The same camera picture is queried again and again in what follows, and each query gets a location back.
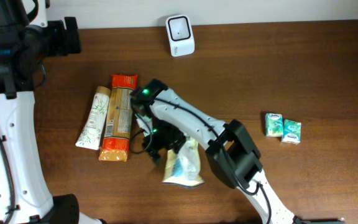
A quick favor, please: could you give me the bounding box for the cream blue snack bag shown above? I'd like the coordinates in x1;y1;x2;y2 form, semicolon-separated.
162;136;204;187

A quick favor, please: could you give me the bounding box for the orange spaghetti packet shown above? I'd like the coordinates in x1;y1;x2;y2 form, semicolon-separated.
99;75;138;161

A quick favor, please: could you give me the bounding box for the white bamboo print tube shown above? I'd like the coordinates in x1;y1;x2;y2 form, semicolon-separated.
75;86;111;150

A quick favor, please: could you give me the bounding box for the teal Kleenex tissue pack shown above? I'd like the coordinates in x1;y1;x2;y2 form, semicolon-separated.
282;119;301;144

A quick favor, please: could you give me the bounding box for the teal wet wipes pack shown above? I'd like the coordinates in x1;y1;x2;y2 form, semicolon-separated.
135;113;153;137

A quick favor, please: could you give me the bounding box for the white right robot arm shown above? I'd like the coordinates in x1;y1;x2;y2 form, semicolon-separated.
131;79;301;223

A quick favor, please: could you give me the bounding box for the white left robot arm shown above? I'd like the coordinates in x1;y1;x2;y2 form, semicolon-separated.
0;1;96;223

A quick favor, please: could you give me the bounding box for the white barcode scanner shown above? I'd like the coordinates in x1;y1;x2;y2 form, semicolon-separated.
165;15;195;57

